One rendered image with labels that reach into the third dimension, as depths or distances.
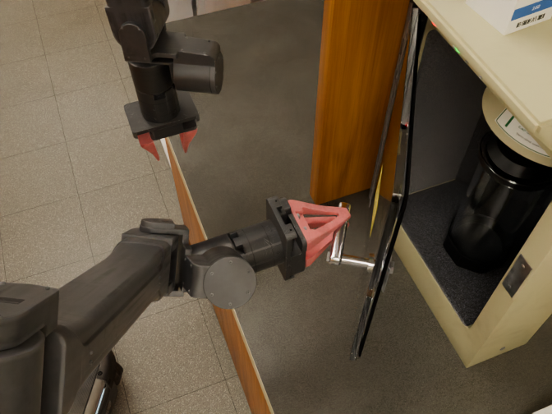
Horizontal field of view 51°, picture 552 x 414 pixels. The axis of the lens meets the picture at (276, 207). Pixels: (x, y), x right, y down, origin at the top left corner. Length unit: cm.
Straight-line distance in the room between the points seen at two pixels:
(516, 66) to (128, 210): 194
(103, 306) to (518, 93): 34
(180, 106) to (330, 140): 25
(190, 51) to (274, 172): 40
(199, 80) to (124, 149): 173
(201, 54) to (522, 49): 43
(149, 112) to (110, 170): 159
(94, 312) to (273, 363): 53
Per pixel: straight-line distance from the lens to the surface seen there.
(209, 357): 196
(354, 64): 86
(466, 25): 52
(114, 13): 78
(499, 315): 82
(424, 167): 98
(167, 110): 87
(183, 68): 80
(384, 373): 94
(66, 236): 230
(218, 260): 61
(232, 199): 109
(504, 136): 71
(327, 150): 97
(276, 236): 69
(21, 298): 35
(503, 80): 48
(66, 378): 38
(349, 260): 71
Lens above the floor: 180
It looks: 54 degrees down
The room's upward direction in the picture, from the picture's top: straight up
